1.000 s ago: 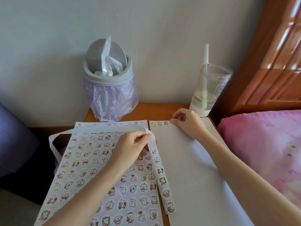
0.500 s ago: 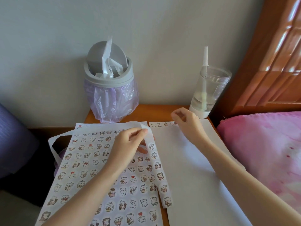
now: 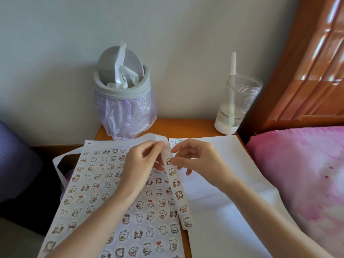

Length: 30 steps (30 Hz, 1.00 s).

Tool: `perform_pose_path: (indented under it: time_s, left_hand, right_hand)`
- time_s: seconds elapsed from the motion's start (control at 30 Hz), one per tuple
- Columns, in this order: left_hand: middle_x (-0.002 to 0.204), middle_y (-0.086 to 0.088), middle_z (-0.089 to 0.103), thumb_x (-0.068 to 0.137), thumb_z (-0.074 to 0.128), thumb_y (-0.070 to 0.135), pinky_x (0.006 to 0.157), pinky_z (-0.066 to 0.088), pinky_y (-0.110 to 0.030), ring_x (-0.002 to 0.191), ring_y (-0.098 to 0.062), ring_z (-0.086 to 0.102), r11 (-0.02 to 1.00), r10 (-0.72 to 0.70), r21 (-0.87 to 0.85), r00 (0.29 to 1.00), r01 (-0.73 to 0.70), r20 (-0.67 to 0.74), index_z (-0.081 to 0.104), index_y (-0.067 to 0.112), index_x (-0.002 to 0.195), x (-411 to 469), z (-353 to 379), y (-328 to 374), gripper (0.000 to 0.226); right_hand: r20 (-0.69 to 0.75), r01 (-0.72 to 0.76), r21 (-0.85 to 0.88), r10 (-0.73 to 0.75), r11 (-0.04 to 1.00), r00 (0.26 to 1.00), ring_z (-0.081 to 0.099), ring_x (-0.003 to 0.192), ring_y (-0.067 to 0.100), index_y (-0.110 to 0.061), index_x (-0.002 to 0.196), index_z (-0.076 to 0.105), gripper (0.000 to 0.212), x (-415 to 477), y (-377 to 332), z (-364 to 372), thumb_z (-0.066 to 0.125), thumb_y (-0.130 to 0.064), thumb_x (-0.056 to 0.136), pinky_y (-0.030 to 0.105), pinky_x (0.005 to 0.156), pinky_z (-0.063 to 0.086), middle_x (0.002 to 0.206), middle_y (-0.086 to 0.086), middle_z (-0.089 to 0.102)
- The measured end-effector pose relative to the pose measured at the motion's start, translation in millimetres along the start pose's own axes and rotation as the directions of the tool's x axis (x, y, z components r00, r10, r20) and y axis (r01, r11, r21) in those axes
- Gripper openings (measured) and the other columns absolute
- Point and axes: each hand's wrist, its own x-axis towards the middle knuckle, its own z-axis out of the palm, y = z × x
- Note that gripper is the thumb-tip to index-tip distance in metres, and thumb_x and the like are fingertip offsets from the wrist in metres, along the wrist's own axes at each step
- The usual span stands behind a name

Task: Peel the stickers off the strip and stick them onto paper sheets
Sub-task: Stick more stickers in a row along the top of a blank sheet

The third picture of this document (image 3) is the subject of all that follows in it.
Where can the wooden bed headboard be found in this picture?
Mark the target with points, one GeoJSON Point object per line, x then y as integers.
{"type": "Point", "coordinates": [298, 99]}

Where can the wooden nightstand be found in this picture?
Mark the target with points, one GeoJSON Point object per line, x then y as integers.
{"type": "Point", "coordinates": [182, 127]}

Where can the pink floral bedding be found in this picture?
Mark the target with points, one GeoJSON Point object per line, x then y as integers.
{"type": "Point", "coordinates": [298, 169]}

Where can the person's right hand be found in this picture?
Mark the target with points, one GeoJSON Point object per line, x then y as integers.
{"type": "Point", "coordinates": [209, 166]}

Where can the person's right forearm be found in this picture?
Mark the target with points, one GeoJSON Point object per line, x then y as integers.
{"type": "Point", "coordinates": [274, 225]}

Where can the grey trash bin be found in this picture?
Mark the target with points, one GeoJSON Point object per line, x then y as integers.
{"type": "Point", "coordinates": [121, 94]}

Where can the purple plastic container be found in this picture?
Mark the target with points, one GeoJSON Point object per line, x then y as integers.
{"type": "Point", "coordinates": [64, 190]}

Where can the long white sticker strip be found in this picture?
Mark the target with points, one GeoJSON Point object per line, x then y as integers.
{"type": "Point", "coordinates": [180, 196]}

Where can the purple plastic bin bag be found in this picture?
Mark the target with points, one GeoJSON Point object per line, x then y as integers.
{"type": "Point", "coordinates": [123, 115]}

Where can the person's left forearm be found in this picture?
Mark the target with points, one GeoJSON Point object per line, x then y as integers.
{"type": "Point", "coordinates": [91, 228]}

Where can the clear cup with white base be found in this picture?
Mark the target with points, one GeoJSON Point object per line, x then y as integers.
{"type": "Point", "coordinates": [224, 129]}

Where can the person's left hand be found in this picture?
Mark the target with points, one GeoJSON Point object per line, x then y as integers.
{"type": "Point", "coordinates": [137, 171]}

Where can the white paper sheet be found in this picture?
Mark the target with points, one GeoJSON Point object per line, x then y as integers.
{"type": "Point", "coordinates": [228, 212]}
{"type": "Point", "coordinates": [82, 220]}

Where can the purple rolled mat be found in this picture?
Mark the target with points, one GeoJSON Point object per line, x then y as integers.
{"type": "Point", "coordinates": [16, 163]}

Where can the rows of stuck cartoon stickers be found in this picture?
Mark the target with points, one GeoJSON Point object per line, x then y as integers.
{"type": "Point", "coordinates": [94, 185]}

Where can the white backing scraps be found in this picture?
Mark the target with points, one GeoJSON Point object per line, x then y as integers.
{"type": "Point", "coordinates": [120, 69]}

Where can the white straw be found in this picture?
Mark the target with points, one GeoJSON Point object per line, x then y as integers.
{"type": "Point", "coordinates": [233, 63]}

